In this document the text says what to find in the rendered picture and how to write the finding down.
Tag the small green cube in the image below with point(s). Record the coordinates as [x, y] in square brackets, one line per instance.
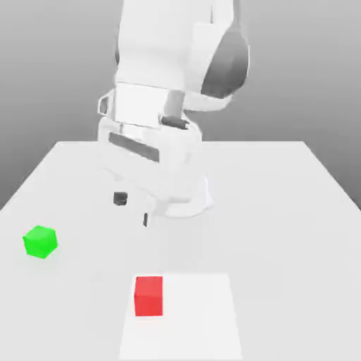
[40, 242]

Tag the small red cube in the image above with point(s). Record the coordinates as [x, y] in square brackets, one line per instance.
[148, 296]

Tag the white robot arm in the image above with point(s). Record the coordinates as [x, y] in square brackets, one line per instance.
[152, 48]

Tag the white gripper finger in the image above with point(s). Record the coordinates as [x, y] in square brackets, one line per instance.
[120, 198]
[146, 217]

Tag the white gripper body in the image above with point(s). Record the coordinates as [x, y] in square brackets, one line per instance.
[175, 158]

